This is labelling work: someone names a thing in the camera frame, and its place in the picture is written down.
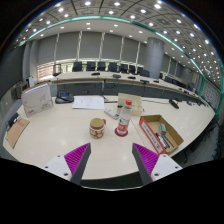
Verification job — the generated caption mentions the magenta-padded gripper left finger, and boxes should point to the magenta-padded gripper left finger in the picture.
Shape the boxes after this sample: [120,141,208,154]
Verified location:
[40,142,92,185]

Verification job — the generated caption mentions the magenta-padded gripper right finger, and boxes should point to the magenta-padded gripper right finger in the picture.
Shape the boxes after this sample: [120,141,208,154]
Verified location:
[131,142,184,185]

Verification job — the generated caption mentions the clear red-capped water bottle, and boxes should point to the clear red-capped water bottle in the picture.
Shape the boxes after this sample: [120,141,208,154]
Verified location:
[115,99,133,137]

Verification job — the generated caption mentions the white-barrelled marker pen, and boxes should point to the white-barrelled marker pen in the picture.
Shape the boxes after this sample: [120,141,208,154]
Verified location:
[154,132,168,150]

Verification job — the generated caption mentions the black marker pen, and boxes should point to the black marker pen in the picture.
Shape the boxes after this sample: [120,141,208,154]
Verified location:
[159,133,171,149]
[163,133,175,148]

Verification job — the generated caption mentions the grey-green whiteboard eraser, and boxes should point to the grey-green whiteboard eraser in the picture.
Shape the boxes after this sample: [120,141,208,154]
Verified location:
[159,122,167,135]

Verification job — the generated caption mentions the red flower-print mug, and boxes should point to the red flower-print mug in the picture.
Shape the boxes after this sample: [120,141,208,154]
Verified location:
[88,117,107,140]

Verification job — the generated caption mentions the open cardboard box red side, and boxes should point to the open cardboard box red side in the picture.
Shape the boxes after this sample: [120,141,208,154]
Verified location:
[138,114,185,155]

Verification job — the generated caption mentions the white paper sheet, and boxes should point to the white paper sheet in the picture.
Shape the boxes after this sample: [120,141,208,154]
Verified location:
[71,95,106,111]

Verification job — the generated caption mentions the white remote control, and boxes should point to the white remote control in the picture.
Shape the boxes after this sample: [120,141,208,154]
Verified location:
[104,107,120,120]

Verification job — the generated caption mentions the black desktop microphone base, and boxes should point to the black desktop microphone base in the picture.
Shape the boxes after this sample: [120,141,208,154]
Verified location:
[168,98,180,110]
[7,112,20,128]

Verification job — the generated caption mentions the black desk phone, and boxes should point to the black desk phone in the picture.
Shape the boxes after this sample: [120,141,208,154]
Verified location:
[54,90,75,105]

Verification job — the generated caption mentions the brown paper envelope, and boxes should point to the brown paper envelope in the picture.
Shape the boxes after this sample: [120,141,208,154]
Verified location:
[4,117,31,150]

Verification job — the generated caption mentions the white printed carton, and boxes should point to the white printed carton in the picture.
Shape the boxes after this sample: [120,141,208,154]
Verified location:
[20,82,55,118]

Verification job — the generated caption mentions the long curved conference desk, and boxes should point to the long curved conference desk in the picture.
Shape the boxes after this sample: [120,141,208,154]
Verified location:
[39,70,208,108]

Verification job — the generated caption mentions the row of black office chairs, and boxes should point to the row of black office chairs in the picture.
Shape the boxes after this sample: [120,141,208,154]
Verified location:
[71,61,151,78]

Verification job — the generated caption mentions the group of ceiling lights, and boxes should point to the group of ceiling lights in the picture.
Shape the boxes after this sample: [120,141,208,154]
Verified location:
[24,0,221,78]

